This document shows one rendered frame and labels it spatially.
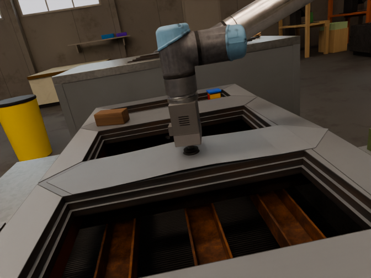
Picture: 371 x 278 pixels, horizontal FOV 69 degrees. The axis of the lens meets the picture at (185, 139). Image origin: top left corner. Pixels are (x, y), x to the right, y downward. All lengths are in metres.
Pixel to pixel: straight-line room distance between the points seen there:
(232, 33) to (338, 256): 0.45
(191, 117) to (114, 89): 0.91
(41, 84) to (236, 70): 5.92
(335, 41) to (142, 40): 5.45
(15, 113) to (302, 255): 3.35
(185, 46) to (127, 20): 8.21
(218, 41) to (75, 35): 8.43
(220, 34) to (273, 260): 0.44
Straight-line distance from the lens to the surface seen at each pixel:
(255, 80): 1.57
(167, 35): 0.60
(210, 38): 0.61
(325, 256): 0.43
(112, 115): 1.08
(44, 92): 7.07
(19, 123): 3.56
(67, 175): 0.77
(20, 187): 1.11
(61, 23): 9.06
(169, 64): 0.61
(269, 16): 0.77
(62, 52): 9.08
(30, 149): 3.66
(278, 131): 0.80
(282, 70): 1.62
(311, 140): 0.74
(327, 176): 0.63
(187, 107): 0.62
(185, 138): 0.64
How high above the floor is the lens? 1.16
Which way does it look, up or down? 22 degrees down
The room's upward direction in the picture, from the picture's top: 9 degrees counter-clockwise
